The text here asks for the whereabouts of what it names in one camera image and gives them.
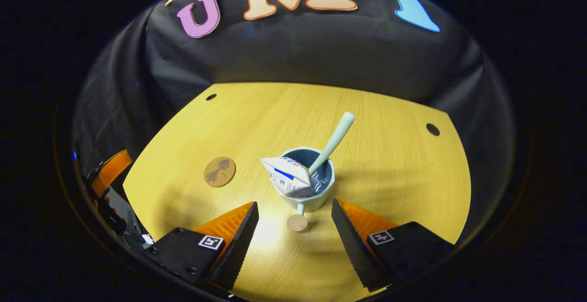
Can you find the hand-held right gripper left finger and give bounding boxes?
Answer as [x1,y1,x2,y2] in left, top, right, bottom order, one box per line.
[141,201,260,292]

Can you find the light blue cup wooden handle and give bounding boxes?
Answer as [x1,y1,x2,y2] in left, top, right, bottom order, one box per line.
[274,147,336,233]

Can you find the pale green toothbrush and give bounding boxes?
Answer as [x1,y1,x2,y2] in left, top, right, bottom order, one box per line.
[308,112,356,176]

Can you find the round wooden coaster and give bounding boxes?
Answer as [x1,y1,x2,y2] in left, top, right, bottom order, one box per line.
[204,156,237,188]

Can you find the white toothpaste tube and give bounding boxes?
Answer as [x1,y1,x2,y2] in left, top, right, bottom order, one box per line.
[259,157,311,198]

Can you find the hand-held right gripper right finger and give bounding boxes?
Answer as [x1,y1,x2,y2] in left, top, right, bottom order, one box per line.
[331,198,455,292]

